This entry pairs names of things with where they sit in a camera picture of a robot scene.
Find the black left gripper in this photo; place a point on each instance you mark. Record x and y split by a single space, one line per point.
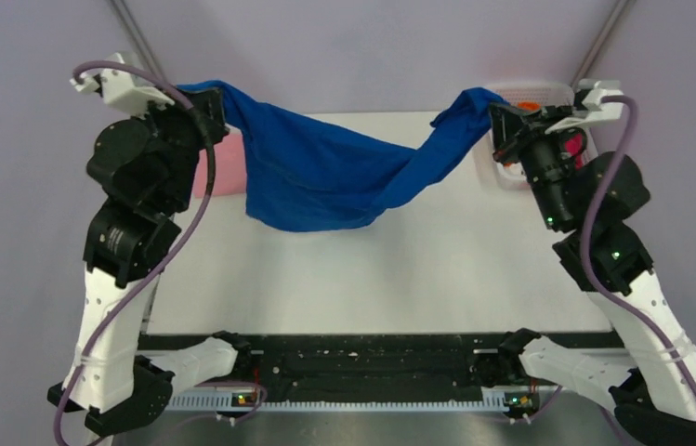
210 116

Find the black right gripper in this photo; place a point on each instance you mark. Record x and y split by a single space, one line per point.
515 132

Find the blue t shirt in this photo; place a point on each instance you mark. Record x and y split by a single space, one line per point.
306 175

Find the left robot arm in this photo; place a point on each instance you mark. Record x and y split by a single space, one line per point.
146 166

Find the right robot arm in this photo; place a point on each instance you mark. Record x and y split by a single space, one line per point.
653 399

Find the orange t shirt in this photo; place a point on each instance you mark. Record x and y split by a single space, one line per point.
532 109

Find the folded pink t shirt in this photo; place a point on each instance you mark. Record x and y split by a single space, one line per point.
231 177

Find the magenta t shirt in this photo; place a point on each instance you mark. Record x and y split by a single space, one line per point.
573 144

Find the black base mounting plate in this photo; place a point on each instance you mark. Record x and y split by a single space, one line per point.
372 390

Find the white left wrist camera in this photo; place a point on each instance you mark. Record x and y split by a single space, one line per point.
122 83

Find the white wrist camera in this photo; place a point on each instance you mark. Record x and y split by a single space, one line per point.
589 106
122 83

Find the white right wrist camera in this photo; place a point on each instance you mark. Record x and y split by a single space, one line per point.
589 106

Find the left corner metal post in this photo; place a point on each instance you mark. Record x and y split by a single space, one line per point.
135 36

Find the corner metal post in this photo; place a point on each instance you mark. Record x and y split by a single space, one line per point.
135 36
615 18

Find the right corner metal post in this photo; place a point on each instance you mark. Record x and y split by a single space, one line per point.
615 18

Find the white slotted cable duct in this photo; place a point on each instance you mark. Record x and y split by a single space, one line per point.
216 400

